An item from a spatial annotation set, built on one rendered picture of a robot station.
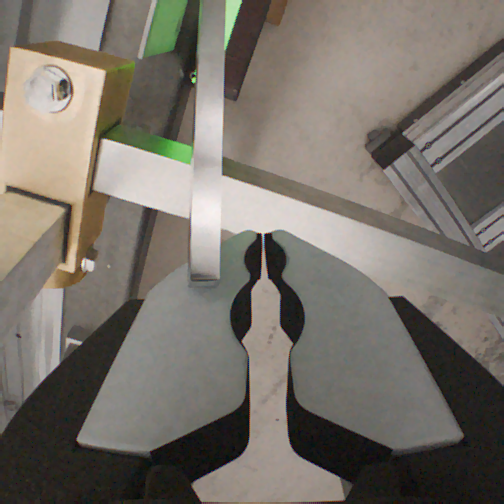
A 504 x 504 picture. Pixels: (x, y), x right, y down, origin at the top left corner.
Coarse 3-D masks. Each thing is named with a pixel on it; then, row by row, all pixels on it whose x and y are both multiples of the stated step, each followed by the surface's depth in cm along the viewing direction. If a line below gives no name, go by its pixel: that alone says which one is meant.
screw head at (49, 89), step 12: (36, 72) 16; (48, 72) 16; (60, 72) 16; (24, 84) 15; (36, 84) 15; (48, 84) 15; (60, 84) 16; (36, 96) 16; (48, 96) 16; (60, 96) 16; (36, 108) 16; (48, 108) 16; (60, 108) 17
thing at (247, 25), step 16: (256, 0) 28; (240, 16) 28; (256, 16) 28; (240, 32) 29; (256, 32) 29; (240, 48) 30; (224, 64) 30; (240, 64) 30; (224, 80) 31; (240, 80) 31
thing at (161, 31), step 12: (156, 0) 20; (168, 0) 22; (180, 0) 25; (156, 12) 21; (168, 12) 23; (180, 12) 27; (156, 24) 22; (168, 24) 25; (180, 24) 28; (144, 36) 21; (156, 36) 23; (168, 36) 26; (144, 48) 21; (156, 48) 24; (168, 48) 28
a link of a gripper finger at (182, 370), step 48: (240, 240) 11; (192, 288) 9; (240, 288) 9; (144, 336) 8; (192, 336) 8; (240, 336) 10; (144, 384) 7; (192, 384) 7; (240, 384) 7; (96, 432) 6; (144, 432) 6; (192, 432) 6; (240, 432) 7; (192, 480) 7
